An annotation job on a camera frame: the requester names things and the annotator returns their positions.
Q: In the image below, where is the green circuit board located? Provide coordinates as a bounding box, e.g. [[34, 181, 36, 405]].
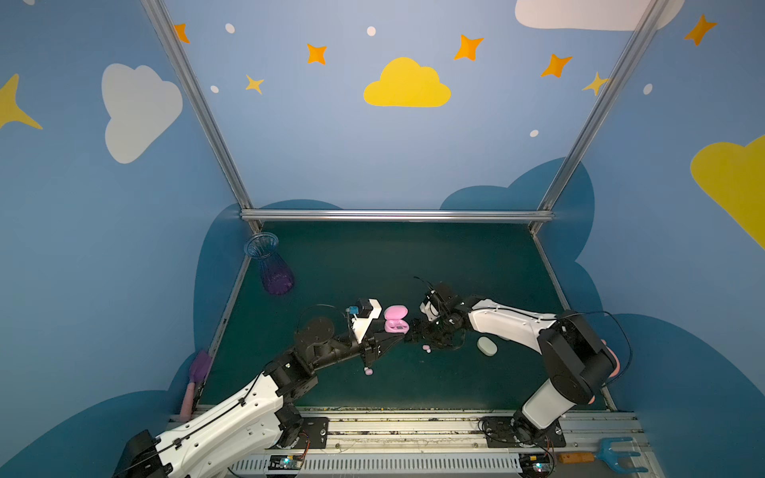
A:
[[519, 453, 555, 478], [268, 455, 304, 471]]

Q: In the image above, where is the pink toy watering can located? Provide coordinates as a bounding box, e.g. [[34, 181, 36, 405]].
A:
[[602, 340, 621, 386]]

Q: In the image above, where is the pink earbud charging case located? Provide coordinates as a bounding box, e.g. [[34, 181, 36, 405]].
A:
[[384, 305, 410, 335]]

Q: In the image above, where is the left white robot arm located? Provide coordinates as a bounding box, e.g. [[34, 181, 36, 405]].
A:
[[114, 318, 404, 477]]

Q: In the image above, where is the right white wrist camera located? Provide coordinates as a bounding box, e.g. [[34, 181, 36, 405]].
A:
[[420, 300, 440, 323]]

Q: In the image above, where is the left green circuit board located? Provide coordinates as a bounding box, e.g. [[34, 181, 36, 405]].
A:
[[268, 455, 304, 471]]

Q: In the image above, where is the purple ribbed glass vase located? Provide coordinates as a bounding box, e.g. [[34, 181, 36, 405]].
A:
[[244, 232, 295, 296]]

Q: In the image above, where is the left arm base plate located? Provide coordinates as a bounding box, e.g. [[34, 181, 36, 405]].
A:
[[278, 417, 330, 450]]

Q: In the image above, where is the aluminium right frame post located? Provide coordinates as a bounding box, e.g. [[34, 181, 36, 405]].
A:
[[537, 0, 671, 220]]

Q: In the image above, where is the mint green earbud case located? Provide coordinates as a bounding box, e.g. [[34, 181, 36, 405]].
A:
[[476, 337, 498, 357]]

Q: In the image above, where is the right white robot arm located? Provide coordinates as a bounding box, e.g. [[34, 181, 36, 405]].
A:
[[406, 283, 621, 443]]

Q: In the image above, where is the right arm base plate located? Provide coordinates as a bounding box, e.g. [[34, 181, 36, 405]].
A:
[[478, 413, 567, 448]]

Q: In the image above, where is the blue toy garden fork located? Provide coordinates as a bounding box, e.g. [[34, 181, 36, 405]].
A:
[[557, 437, 649, 474]]

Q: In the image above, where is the aluminium left frame post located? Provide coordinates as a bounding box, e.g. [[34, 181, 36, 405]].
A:
[[141, 0, 262, 233]]

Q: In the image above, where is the front aluminium rail bed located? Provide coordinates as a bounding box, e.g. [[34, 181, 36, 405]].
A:
[[218, 407, 663, 477]]

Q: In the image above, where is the aluminium back frame rail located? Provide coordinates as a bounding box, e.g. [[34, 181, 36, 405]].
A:
[[240, 209, 554, 223]]

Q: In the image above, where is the aluminium frame post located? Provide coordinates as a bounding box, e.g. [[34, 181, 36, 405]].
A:
[[141, 0, 262, 233], [537, 0, 671, 220]]

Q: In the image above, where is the right green circuit board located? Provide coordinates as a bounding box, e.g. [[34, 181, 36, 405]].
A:
[[519, 453, 555, 478]]

